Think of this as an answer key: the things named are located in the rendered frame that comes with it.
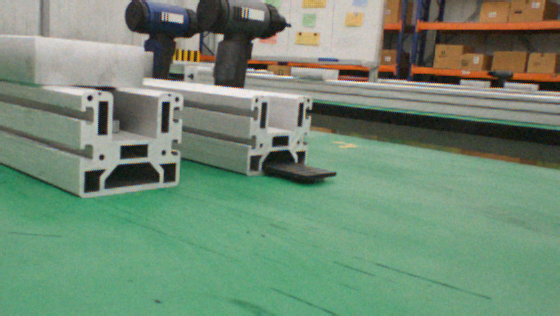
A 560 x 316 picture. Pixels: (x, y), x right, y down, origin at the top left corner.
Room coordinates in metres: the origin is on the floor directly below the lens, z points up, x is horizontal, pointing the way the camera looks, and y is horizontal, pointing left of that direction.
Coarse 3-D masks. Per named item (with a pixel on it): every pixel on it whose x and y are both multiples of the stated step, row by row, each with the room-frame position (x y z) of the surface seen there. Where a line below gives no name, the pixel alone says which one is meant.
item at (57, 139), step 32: (0, 96) 0.56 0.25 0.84; (32, 96) 0.48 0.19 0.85; (64, 96) 0.44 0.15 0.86; (96, 96) 0.43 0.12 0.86; (128, 96) 0.51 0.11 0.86; (160, 96) 0.48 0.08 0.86; (0, 128) 0.56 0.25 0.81; (32, 128) 0.48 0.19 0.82; (64, 128) 0.44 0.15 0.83; (96, 128) 0.44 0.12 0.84; (128, 128) 0.51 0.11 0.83; (160, 128) 0.48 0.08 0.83; (0, 160) 0.53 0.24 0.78; (32, 160) 0.48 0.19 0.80; (64, 160) 0.44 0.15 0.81; (96, 160) 0.44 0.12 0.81; (128, 160) 0.46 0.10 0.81; (160, 160) 0.48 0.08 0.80; (96, 192) 0.44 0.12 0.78
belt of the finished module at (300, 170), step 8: (264, 160) 0.61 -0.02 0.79; (272, 160) 0.62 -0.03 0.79; (280, 160) 0.62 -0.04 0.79; (264, 168) 0.58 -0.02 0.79; (272, 168) 0.57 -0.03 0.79; (280, 168) 0.57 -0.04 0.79; (288, 168) 0.57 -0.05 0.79; (296, 168) 0.58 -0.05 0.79; (304, 168) 0.58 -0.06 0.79; (312, 168) 0.58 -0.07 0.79; (288, 176) 0.55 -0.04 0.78; (296, 176) 0.55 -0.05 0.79; (304, 176) 0.54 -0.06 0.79; (312, 176) 0.54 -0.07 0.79; (320, 176) 0.55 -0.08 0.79; (328, 176) 0.56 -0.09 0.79
